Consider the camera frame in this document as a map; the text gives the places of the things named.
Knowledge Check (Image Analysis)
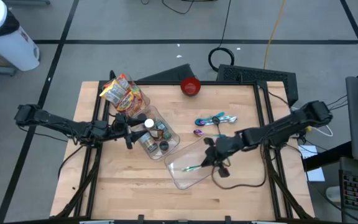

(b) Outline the yellow-green white snack packet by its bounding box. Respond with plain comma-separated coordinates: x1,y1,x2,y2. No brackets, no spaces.
99,79,127,106

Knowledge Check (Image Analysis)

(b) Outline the silver metal spoon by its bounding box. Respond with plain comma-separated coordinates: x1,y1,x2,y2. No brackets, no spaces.
203,114,239,125

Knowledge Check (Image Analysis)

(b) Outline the black triangular panel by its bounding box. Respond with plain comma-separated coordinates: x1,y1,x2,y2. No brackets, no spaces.
137,63,197,82

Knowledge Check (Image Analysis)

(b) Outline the black floor cable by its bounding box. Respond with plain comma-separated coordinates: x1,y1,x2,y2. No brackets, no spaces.
140,0,195,16

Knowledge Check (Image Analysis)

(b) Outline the white lid spice jar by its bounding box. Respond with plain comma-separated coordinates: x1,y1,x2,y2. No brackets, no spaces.
143,118,157,133

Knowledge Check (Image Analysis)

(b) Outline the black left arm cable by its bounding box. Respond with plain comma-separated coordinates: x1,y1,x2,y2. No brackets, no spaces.
57,143,86,180

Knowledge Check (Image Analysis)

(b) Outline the yellow cable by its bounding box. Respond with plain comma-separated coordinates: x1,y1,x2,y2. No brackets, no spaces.
262,0,288,70

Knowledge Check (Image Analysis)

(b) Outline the clear plastic storage bin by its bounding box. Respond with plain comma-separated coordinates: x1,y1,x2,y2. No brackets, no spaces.
164,136,226,190
103,73,181,161

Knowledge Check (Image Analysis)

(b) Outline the white computer mouse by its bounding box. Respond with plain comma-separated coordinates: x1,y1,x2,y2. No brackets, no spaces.
326,185,341,203

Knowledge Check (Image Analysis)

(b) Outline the black desk leg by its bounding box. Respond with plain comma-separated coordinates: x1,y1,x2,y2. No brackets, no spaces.
303,141,354,172

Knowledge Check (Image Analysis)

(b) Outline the orange brown snack packet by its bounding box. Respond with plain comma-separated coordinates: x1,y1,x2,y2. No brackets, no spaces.
150,129,164,141

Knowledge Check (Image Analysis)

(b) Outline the white trash bin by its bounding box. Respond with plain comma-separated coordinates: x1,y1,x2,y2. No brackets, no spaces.
0,0,40,72

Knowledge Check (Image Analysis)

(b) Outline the purple label spice jar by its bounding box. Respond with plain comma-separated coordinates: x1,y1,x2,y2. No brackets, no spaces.
154,120,172,140

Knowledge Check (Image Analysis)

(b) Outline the red bowl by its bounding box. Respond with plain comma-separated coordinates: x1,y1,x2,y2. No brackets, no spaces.
180,77,201,96

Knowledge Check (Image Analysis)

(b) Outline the black coiled cable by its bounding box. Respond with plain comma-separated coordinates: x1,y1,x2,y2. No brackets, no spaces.
208,0,236,72

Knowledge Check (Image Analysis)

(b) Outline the white paper sheet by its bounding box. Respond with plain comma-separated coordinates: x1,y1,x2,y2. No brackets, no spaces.
297,145,326,182

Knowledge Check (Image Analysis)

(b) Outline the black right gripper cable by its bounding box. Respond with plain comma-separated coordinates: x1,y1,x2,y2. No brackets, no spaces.
211,146,267,190

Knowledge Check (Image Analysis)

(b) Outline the tan lid spice jar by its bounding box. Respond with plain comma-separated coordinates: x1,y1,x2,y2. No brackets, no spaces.
138,133,158,153

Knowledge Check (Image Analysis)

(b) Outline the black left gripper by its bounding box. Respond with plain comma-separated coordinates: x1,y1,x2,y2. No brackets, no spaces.
112,111,149,150

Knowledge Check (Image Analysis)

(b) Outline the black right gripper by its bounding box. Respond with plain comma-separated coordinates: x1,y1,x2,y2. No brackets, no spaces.
201,132,246,179

